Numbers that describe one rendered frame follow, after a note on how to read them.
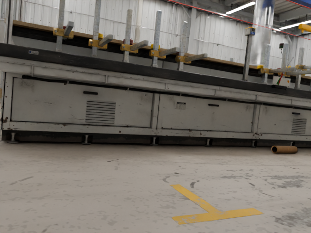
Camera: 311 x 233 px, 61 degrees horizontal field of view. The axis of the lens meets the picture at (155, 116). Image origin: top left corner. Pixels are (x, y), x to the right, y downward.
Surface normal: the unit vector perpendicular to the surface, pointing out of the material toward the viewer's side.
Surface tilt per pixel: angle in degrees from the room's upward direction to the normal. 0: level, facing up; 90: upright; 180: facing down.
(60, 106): 91
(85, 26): 90
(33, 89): 90
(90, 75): 90
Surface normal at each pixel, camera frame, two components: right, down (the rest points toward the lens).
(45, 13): 0.41, 0.09
